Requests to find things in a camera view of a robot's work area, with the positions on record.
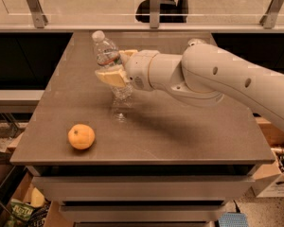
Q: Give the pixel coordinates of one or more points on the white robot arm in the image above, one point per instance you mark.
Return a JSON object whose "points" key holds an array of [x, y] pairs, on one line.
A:
{"points": [[202, 76]]}

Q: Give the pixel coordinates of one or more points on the middle metal railing post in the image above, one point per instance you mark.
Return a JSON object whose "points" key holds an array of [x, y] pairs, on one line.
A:
{"points": [[154, 13]]}

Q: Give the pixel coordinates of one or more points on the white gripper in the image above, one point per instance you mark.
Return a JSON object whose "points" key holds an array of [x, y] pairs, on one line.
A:
{"points": [[138, 69]]}

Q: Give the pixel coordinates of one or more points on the black office chair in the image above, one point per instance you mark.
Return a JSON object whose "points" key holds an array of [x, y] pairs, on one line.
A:
{"points": [[173, 11]]}

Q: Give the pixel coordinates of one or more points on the orange fruit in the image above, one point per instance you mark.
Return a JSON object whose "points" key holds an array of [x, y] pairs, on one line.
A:
{"points": [[81, 136]]}

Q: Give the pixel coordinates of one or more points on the grey cabinet with drawers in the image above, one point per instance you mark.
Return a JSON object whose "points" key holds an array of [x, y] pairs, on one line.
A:
{"points": [[155, 161]]}

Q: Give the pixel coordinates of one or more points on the cardboard box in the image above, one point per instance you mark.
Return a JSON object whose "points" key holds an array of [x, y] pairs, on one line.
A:
{"points": [[270, 177], [21, 190]]}

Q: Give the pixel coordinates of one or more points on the green white soda can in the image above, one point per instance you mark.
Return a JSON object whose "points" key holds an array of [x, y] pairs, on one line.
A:
{"points": [[195, 41]]}

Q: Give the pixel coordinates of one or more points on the metal railing post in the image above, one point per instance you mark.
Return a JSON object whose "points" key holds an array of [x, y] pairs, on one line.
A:
{"points": [[38, 17], [154, 13], [268, 20]]}

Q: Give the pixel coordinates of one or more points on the right metal railing post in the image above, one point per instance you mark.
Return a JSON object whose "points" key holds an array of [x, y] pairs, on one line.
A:
{"points": [[268, 20]]}

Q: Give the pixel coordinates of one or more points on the yellow sponge in box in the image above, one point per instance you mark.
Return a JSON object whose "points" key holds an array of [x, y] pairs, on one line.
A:
{"points": [[37, 199]]}

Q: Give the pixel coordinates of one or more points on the left metal railing post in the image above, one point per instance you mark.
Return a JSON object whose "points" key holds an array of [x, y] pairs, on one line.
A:
{"points": [[38, 17]]}

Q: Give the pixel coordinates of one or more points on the cardboard box at left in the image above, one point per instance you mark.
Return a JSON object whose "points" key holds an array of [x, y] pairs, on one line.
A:
{"points": [[21, 190]]}

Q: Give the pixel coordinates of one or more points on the cardboard box at right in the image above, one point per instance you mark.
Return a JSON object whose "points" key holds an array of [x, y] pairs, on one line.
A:
{"points": [[270, 177]]}

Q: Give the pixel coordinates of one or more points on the blue perforated pad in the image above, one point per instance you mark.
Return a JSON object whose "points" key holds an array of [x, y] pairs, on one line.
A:
{"points": [[233, 220]]}

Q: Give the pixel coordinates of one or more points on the clear plastic water bottle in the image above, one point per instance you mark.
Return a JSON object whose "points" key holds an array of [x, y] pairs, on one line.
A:
{"points": [[107, 54]]}

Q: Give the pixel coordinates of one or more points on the green snack bag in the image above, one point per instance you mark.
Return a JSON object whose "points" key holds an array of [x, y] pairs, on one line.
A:
{"points": [[24, 215]]}

